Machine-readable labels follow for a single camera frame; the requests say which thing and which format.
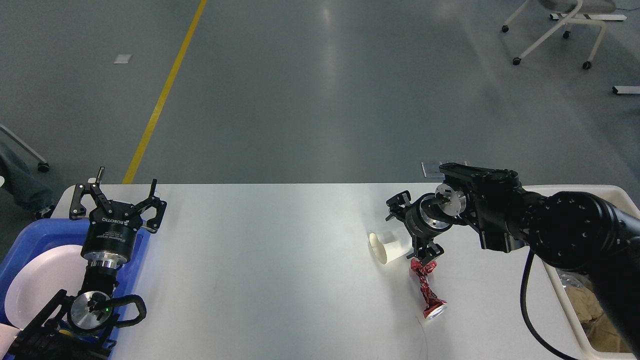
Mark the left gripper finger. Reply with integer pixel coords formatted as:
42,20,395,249
69,167,114,222
127,180,167,234

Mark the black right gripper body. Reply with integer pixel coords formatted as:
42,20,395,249
404,194,452,243

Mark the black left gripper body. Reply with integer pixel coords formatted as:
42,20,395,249
81,202,142,265

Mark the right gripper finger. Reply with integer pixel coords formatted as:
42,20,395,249
385,190,413,225
410,235,445,265

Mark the white paper cup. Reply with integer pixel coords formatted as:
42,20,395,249
368,230,413,265

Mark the crushed red can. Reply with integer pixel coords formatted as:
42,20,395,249
410,258,448,321

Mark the pink plate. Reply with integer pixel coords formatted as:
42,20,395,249
3,244,87,330

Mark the dark brown paper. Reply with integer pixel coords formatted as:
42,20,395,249
565,286,604,324

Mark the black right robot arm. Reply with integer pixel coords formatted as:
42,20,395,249
386,162,640,360

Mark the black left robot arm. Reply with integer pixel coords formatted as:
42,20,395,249
6,167,167,360

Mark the person leg in jeans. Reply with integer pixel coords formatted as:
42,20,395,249
0,142,55,214

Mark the beige plastic bin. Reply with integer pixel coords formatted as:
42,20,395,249
525,184,639,360

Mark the white metal bar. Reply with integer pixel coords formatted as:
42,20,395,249
612,85,640,96

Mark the white rolling chair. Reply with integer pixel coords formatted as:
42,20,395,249
511,0,617,70

